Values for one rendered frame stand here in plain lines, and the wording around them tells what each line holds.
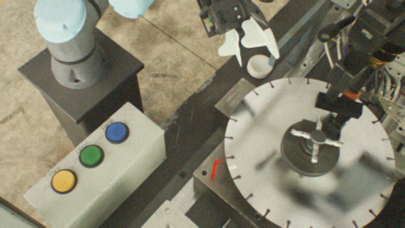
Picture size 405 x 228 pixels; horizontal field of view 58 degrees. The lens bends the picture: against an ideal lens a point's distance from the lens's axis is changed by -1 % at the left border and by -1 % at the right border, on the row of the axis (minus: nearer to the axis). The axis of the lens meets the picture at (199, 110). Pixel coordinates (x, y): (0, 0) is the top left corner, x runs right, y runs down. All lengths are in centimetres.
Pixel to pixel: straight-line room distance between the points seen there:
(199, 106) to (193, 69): 99
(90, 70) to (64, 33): 15
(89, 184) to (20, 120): 124
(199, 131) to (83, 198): 35
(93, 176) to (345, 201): 48
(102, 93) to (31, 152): 90
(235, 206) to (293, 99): 25
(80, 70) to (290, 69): 57
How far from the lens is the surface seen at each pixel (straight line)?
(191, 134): 94
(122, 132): 78
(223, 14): 70
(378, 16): 55
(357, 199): 75
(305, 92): 81
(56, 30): 90
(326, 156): 74
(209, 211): 87
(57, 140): 186
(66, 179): 76
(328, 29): 55
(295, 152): 72
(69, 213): 75
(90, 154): 77
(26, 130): 193
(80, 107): 102
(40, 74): 111
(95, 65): 102
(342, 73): 65
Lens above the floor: 160
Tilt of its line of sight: 61 degrees down
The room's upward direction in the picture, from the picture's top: 5 degrees clockwise
